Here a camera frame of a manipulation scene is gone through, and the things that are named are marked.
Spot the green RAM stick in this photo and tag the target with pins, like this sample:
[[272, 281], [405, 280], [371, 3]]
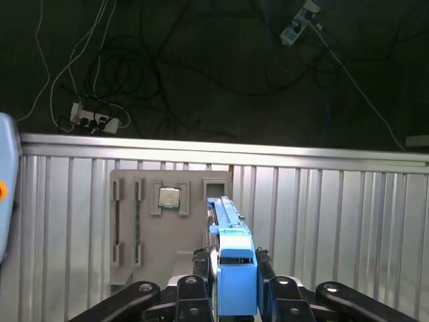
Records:
[[137, 218]]

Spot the hard disk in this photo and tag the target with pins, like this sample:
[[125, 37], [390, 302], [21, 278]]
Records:
[[236, 288]]

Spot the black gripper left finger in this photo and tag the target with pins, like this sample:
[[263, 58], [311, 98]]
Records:
[[191, 302]]

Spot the grey parts rack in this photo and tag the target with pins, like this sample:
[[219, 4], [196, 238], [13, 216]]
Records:
[[167, 234]]

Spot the pale blue teach pendant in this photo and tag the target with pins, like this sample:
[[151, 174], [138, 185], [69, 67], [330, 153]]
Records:
[[7, 151]]

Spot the white power strip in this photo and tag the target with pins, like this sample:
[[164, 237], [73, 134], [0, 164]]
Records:
[[293, 31], [112, 125]]

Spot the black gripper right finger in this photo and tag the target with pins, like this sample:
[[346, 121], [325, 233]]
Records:
[[285, 302]]

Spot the silver CPU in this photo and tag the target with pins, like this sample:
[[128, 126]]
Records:
[[170, 198]]

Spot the grey flat box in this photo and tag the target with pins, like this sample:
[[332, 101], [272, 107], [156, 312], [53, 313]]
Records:
[[417, 141]]

